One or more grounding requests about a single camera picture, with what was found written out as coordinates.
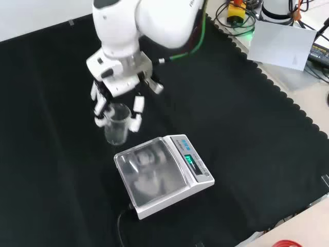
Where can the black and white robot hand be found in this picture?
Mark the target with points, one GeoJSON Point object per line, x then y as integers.
{"type": "Point", "coordinates": [120, 77]}

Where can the clear glass beaker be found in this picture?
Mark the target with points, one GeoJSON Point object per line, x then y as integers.
{"type": "Point", "coordinates": [117, 124]}

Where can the white electronic balance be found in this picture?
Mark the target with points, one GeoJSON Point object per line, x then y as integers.
{"type": "Point", "coordinates": [164, 175]}

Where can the black bench cloth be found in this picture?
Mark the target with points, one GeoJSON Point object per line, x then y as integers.
{"type": "Point", "coordinates": [77, 154]}

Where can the yellow stop button box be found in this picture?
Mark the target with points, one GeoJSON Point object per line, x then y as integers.
{"type": "Point", "coordinates": [236, 13]}

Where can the pale white board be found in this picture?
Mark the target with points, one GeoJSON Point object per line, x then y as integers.
{"type": "Point", "coordinates": [281, 46]}

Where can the black power adapter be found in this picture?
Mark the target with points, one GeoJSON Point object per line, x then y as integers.
{"type": "Point", "coordinates": [318, 52]}

